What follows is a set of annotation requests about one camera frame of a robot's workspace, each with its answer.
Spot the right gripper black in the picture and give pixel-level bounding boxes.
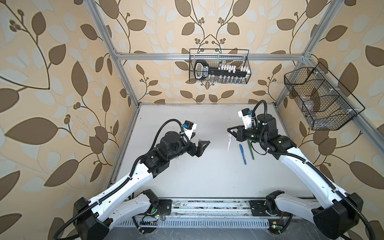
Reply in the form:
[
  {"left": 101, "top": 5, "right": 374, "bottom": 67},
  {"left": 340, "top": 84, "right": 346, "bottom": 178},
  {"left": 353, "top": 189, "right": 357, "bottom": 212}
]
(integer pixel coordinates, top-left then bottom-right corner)
[{"left": 227, "top": 124, "right": 266, "bottom": 145}]

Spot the pink pen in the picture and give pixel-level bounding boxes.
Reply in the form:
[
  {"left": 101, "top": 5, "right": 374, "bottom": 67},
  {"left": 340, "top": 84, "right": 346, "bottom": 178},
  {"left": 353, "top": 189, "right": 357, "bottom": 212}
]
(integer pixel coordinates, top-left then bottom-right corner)
[{"left": 227, "top": 134, "right": 233, "bottom": 152}]

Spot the blue pen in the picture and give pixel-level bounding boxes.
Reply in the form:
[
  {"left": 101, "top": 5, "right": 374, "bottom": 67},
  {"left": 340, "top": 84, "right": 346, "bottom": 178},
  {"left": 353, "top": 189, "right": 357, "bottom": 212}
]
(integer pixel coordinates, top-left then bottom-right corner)
[{"left": 239, "top": 144, "right": 247, "bottom": 165}]

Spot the green pen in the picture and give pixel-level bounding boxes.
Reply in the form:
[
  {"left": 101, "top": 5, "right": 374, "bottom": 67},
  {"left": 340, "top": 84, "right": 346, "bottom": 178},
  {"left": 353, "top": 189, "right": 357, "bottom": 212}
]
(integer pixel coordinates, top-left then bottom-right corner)
[{"left": 247, "top": 141, "right": 255, "bottom": 160}]

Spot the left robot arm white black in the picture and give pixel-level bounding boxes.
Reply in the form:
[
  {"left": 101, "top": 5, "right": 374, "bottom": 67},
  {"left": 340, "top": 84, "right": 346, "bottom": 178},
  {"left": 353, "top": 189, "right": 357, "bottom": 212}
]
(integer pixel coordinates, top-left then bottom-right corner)
[{"left": 52, "top": 119, "right": 210, "bottom": 240}]

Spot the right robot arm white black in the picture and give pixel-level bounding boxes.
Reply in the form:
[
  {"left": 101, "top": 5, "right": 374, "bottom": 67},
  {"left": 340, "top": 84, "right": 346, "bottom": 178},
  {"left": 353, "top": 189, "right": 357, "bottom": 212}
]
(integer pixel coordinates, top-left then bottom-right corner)
[{"left": 227, "top": 100, "right": 376, "bottom": 240}]

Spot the black tool in basket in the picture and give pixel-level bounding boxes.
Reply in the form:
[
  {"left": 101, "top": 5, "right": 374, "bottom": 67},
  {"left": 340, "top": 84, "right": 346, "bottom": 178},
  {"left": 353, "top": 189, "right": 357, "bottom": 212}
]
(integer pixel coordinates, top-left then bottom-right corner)
[{"left": 192, "top": 60, "right": 251, "bottom": 80}]

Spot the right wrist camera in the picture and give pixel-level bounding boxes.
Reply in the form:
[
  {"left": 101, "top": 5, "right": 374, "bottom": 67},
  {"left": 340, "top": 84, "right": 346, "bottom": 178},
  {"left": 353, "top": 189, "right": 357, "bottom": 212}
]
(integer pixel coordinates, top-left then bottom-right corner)
[{"left": 238, "top": 108, "right": 256, "bottom": 129}]

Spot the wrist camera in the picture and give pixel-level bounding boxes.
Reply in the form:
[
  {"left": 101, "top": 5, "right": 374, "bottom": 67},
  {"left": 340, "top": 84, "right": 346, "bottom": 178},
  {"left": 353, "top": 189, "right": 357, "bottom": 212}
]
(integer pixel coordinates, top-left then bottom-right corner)
[
  {"left": 238, "top": 108, "right": 256, "bottom": 129},
  {"left": 183, "top": 121, "right": 197, "bottom": 140}
]

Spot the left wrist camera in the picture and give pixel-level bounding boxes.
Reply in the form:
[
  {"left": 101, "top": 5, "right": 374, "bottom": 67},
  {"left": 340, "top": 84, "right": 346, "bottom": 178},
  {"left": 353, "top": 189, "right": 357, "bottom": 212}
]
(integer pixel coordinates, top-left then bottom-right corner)
[{"left": 183, "top": 121, "right": 197, "bottom": 140}]

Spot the back wire basket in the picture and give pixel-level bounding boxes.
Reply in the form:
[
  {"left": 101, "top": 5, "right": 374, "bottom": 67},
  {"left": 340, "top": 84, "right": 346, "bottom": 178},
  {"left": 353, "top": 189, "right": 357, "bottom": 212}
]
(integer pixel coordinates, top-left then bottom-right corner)
[{"left": 189, "top": 48, "right": 252, "bottom": 85}]

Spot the wire basket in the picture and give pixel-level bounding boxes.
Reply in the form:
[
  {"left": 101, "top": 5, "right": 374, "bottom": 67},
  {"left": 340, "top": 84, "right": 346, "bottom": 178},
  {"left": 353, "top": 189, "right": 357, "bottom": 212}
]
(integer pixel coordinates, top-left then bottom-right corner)
[
  {"left": 189, "top": 48, "right": 252, "bottom": 85},
  {"left": 284, "top": 62, "right": 365, "bottom": 131}
]

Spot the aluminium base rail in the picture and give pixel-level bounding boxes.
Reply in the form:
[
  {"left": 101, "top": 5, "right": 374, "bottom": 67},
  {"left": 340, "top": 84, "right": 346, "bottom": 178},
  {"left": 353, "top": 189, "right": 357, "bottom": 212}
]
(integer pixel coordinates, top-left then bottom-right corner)
[{"left": 86, "top": 197, "right": 337, "bottom": 229}]

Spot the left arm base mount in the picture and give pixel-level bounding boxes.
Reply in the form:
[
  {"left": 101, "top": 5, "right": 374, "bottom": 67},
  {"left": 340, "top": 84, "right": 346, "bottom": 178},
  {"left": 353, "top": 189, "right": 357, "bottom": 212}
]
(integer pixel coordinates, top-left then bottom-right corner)
[{"left": 132, "top": 199, "right": 173, "bottom": 234}]

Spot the right wire basket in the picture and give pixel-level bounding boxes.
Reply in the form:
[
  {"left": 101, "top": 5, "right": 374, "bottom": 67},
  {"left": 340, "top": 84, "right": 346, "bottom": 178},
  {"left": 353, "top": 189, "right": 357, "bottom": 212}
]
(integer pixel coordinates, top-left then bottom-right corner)
[{"left": 284, "top": 62, "right": 365, "bottom": 131}]

